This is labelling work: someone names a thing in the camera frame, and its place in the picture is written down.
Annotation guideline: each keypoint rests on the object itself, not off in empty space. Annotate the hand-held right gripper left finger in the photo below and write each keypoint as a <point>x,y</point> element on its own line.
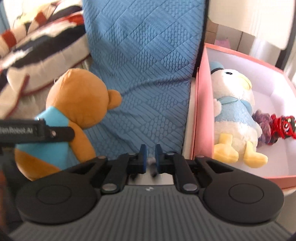
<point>143,157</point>

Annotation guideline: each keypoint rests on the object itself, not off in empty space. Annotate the blue textured pillow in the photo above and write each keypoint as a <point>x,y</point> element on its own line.
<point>143,69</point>

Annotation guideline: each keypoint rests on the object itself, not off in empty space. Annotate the brown bear plush toy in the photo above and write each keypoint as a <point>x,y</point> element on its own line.
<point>78,99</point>

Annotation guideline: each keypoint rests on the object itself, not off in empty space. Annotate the white blue penguin plush toy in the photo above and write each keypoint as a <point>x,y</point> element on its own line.
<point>233,115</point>

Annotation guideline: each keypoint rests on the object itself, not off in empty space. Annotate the pink storage box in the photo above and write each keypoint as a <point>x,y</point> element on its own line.
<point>204,104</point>

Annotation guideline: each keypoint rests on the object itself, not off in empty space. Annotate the small grey white object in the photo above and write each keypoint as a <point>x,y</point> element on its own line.
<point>151,161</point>

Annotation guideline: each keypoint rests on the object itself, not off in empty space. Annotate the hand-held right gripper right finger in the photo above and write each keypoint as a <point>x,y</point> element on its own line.
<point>158,157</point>

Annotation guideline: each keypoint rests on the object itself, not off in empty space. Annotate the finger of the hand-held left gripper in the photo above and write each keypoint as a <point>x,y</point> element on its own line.
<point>61,134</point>

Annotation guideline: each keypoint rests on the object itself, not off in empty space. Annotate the pink book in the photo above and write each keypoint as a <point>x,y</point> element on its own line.
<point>222,43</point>

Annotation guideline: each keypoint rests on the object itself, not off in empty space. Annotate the small red toy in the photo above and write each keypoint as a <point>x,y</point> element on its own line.
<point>282,126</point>

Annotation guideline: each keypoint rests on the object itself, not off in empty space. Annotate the striped red navy white cloth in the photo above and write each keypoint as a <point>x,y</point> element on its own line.
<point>39,46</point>

